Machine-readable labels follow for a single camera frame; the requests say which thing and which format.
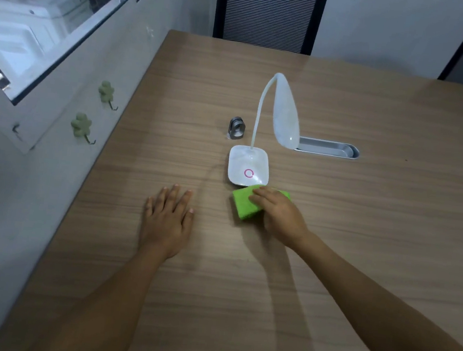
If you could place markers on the person's left hand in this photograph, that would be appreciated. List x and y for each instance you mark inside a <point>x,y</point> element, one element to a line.
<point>166,228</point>

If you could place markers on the green sponge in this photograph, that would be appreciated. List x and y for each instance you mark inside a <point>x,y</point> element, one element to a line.
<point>241,205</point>

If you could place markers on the person's right fingers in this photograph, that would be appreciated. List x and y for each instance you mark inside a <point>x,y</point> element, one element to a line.
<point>264,196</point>

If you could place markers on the person's left forearm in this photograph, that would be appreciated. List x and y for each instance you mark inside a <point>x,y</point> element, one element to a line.
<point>110,309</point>

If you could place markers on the white gooseneck desk lamp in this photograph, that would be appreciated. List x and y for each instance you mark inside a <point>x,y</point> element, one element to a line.
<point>249,163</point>

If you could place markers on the person's right hand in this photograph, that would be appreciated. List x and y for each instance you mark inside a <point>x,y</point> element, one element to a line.
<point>282,220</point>

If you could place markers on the person's left little finger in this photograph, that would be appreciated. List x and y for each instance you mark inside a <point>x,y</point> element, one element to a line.
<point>148,206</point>

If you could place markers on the person's right forearm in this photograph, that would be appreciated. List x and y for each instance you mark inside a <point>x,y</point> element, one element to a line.
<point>373,316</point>

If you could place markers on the white framed window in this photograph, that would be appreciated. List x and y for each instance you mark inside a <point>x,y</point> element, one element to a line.
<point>46,13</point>

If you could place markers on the person's left middle finger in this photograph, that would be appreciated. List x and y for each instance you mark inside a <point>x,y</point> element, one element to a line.
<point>174,196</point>

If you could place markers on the green clover wall hook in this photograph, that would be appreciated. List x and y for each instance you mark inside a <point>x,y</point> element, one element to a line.
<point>106,92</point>
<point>81,125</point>

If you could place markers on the small grey metal clip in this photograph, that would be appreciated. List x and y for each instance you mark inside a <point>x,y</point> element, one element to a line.
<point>235,136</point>

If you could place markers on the person's left thumb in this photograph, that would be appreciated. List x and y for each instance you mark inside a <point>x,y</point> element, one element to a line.
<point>190,218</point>

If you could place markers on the black mesh office chair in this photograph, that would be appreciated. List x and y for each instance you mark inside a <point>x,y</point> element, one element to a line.
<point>269,12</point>

